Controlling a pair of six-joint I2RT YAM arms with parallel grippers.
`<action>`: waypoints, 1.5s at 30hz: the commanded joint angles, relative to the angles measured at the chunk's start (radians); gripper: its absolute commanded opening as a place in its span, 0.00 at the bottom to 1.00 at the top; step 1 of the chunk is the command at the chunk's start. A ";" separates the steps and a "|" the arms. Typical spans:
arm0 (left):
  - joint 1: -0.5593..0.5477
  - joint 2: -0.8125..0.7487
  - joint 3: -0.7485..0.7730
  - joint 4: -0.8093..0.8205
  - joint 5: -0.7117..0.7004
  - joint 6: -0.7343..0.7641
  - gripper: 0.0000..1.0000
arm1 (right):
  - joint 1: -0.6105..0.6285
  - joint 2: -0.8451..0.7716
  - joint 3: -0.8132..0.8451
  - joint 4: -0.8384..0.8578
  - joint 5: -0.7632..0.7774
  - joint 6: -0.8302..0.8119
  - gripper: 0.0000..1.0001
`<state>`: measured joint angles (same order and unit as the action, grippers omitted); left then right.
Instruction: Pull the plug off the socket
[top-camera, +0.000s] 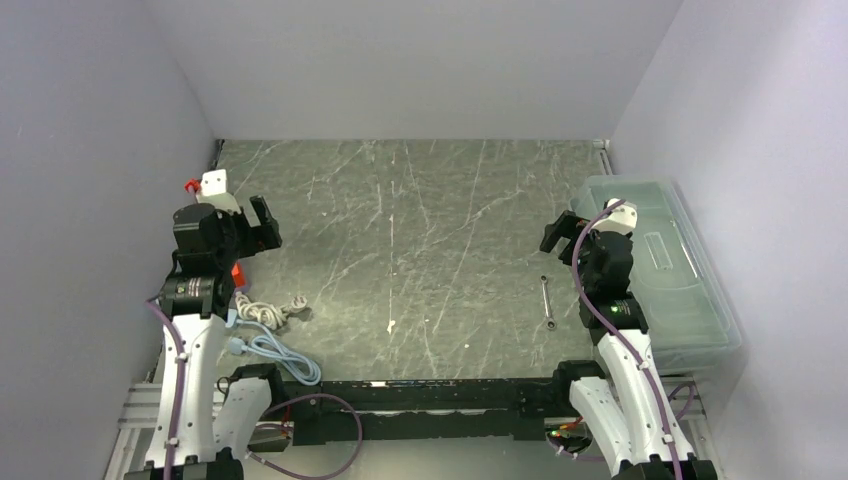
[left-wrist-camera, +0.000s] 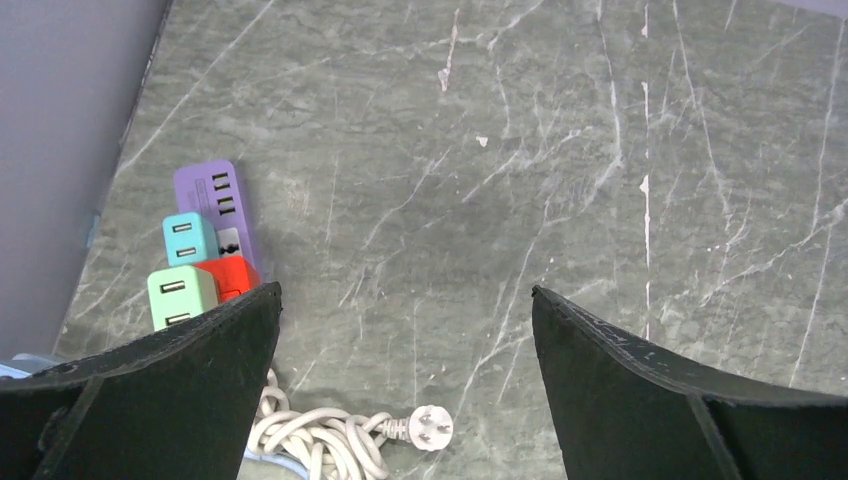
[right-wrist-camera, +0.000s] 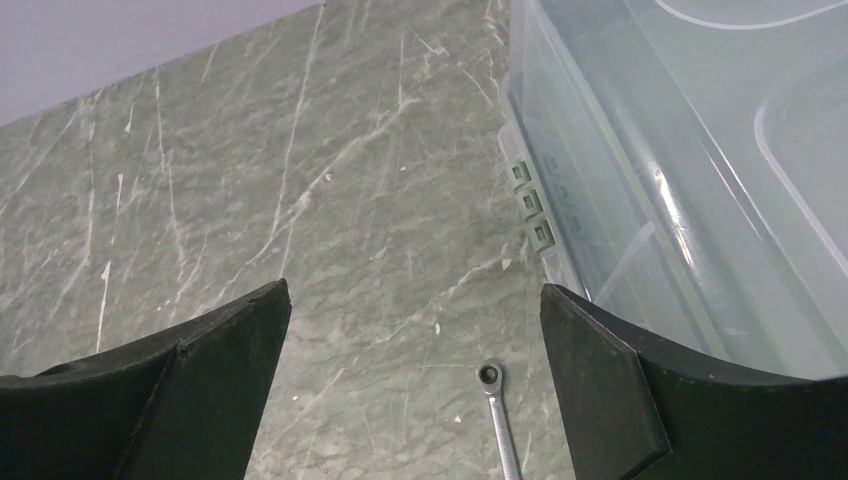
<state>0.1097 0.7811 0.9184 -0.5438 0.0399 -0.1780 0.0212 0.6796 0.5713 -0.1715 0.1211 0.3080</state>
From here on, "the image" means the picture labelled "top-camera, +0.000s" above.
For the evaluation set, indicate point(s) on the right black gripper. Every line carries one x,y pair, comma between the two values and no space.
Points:
567,225

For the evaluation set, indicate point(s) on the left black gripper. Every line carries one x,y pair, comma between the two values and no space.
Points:
260,237

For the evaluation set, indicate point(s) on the red plug adapter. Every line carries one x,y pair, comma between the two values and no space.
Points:
238,276

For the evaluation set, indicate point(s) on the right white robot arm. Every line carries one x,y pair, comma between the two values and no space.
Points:
619,398

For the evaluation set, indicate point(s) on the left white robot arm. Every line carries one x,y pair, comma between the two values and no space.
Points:
191,439

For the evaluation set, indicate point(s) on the silver wrench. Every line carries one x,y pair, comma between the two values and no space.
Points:
549,320

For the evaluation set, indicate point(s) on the clear plastic storage bin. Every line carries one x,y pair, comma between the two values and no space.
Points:
691,324

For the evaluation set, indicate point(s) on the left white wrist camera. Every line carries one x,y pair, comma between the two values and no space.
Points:
212,188

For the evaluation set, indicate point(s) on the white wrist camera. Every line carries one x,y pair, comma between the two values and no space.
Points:
212,188
618,216

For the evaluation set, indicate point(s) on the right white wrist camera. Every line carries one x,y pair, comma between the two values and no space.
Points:
618,216

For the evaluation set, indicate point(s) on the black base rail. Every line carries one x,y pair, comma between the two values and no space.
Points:
523,409

